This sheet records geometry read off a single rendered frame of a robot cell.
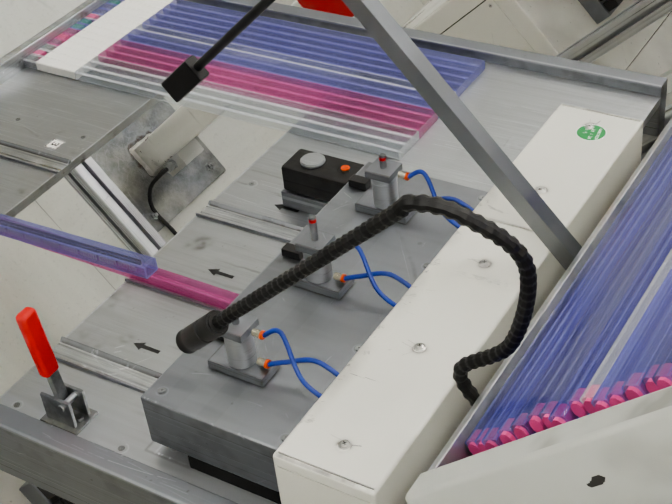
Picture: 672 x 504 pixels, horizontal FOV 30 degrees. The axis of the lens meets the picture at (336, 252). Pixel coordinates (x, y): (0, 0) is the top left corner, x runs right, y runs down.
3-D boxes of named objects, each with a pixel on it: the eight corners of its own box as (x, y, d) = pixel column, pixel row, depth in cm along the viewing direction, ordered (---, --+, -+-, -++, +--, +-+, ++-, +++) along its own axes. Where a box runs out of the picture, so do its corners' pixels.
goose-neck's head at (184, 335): (169, 340, 85) (201, 320, 82) (184, 324, 86) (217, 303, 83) (186, 359, 85) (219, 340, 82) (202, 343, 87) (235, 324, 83)
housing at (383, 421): (294, 585, 93) (270, 452, 84) (558, 223, 125) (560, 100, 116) (389, 627, 89) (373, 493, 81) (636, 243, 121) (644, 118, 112)
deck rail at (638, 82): (135, 24, 166) (126, -19, 162) (144, 17, 167) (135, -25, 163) (657, 137, 133) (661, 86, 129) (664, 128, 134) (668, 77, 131)
